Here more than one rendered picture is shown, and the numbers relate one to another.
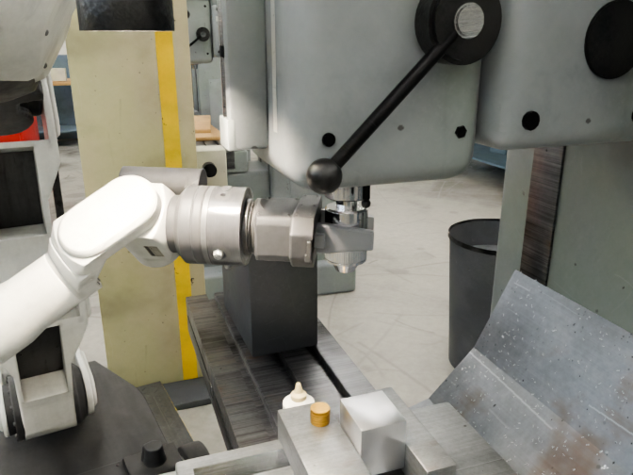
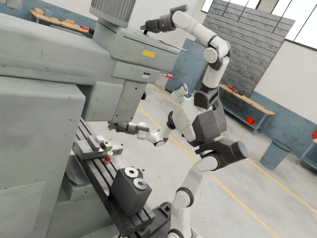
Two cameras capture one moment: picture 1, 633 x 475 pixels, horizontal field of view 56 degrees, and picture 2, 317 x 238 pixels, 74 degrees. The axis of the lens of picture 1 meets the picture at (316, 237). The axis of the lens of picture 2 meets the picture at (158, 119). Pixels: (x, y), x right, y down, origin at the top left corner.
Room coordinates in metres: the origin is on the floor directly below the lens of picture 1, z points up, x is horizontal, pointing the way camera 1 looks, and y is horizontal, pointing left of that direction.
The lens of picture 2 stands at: (1.90, -0.47, 1.98)
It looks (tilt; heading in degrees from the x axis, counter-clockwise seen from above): 23 degrees down; 149
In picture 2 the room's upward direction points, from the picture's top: 25 degrees clockwise
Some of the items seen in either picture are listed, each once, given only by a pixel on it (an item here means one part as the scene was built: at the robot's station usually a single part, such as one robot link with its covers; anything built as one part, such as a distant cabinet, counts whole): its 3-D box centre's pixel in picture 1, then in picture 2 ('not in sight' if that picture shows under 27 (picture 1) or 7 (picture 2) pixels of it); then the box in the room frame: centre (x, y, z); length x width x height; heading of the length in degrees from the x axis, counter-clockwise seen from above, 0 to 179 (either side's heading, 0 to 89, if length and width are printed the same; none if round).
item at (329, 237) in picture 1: (344, 239); not in sight; (0.59, -0.03, 1.24); 0.06 x 0.02 x 0.03; 85
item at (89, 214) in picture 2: not in sight; (86, 202); (0.61, -0.01, 0.42); 0.81 x 0.32 x 0.60; 110
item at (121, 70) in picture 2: not in sight; (127, 65); (0.63, -0.07, 1.68); 0.34 x 0.24 x 0.10; 110
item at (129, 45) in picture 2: not in sight; (138, 46); (0.62, -0.05, 1.81); 0.47 x 0.26 x 0.16; 110
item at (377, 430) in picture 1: (371, 433); (99, 140); (0.54, -0.06, 1.03); 0.06 x 0.05 x 0.06; 19
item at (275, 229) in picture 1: (264, 229); (124, 127); (0.62, 0.06, 1.24); 0.13 x 0.12 x 0.10; 175
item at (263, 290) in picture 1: (266, 275); (130, 189); (1.01, 0.09, 1.02); 0.22 x 0.12 x 0.20; 21
